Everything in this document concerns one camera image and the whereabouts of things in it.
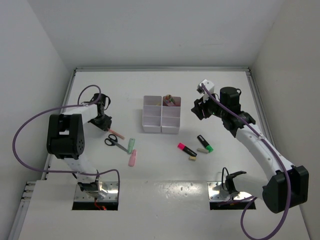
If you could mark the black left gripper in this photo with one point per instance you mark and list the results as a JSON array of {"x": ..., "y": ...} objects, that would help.
[{"x": 107, "y": 123}]

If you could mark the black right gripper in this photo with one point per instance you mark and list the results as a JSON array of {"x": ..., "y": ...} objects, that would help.
[{"x": 198, "y": 108}]

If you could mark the orange highlighter pen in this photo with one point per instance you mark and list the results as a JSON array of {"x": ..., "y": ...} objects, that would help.
[{"x": 116, "y": 134}]

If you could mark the clear bottle of coloured pins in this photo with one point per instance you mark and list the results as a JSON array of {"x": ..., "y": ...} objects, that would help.
[{"x": 169, "y": 100}]

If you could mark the pink black highlighter marker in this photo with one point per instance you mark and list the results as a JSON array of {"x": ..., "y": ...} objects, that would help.
[{"x": 187, "y": 150}]

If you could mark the green black highlighter marker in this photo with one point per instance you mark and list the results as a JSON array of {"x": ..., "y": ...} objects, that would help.
[{"x": 205, "y": 144}]

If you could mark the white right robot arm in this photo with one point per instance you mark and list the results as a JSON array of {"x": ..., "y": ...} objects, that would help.
[{"x": 286, "y": 185}]

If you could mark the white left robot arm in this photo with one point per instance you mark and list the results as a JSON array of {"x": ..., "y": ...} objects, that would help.
[{"x": 66, "y": 141}]

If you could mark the green correction tape case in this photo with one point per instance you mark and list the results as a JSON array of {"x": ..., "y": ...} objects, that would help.
[{"x": 131, "y": 144}]

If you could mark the white divided organiser left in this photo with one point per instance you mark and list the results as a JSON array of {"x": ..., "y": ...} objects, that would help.
[{"x": 151, "y": 114}]

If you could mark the pink correction tape case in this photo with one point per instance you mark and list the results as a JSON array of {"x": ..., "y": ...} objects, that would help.
[{"x": 132, "y": 159}]

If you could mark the black handled scissors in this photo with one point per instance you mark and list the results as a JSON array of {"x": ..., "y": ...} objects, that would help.
[{"x": 112, "y": 140}]

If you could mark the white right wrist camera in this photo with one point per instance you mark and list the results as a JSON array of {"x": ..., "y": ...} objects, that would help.
[{"x": 206, "y": 88}]

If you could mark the aluminium frame rail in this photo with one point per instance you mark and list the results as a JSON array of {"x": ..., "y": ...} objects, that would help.
[{"x": 259, "y": 107}]

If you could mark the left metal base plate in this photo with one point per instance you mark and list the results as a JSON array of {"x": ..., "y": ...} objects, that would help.
[{"x": 110, "y": 191}]

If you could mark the metal base plate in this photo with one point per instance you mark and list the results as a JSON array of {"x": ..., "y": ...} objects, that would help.
[
  {"x": 217, "y": 194},
  {"x": 110, "y": 191}
]

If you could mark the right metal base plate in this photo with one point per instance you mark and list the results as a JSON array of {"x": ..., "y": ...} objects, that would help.
[{"x": 217, "y": 194}]

